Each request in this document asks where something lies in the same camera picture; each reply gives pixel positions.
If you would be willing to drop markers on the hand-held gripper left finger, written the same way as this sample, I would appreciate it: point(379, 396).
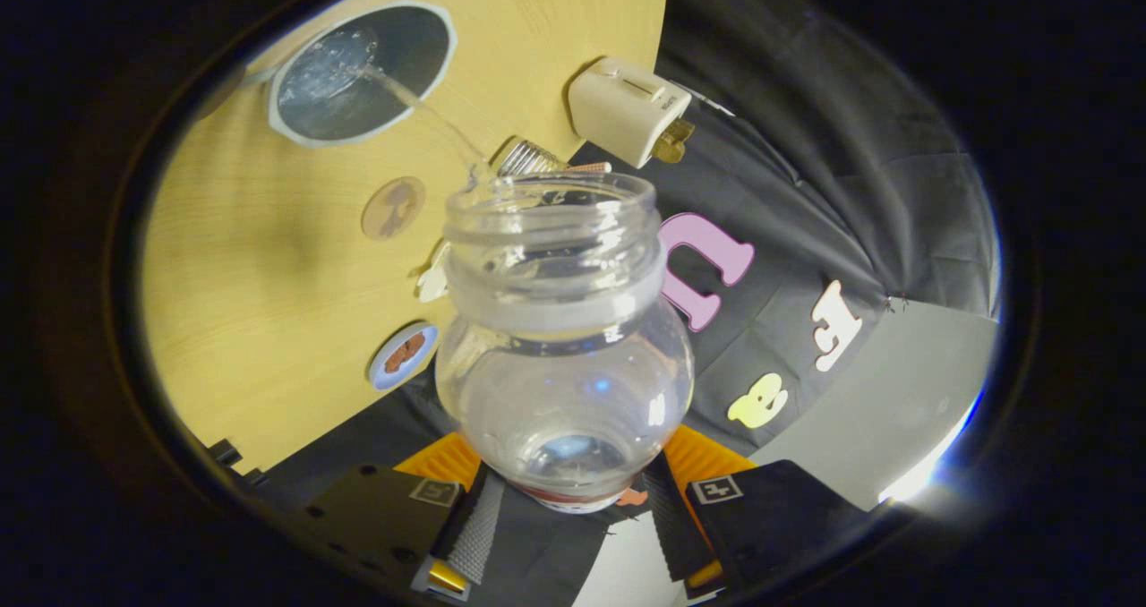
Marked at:
point(474, 526)

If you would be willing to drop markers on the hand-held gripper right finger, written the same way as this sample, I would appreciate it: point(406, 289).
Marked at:
point(671, 531)

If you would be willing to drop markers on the clear plastic juice bottle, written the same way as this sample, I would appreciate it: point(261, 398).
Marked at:
point(564, 392)

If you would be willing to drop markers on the round brown coaster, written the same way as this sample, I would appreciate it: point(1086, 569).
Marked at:
point(392, 209)

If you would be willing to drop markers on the pale green cup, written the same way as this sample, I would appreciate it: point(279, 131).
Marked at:
point(394, 61)

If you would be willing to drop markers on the light blue plate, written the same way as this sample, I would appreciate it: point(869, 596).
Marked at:
point(380, 376)

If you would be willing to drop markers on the brown meat piece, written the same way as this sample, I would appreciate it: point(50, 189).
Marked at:
point(398, 361)
point(414, 345)

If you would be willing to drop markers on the white divided dish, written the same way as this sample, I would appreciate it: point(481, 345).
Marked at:
point(434, 280)

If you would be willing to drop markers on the light wooden table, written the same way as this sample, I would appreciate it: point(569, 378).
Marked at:
point(269, 303)

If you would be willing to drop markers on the black backdrop cloth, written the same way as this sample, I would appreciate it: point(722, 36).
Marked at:
point(806, 186)

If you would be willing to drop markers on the red striped straw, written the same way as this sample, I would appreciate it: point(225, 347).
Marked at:
point(586, 168)

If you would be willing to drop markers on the brown toast slice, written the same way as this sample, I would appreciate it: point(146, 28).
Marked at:
point(673, 143)

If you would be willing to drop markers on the cream toaster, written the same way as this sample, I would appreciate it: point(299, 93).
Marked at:
point(622, 110)

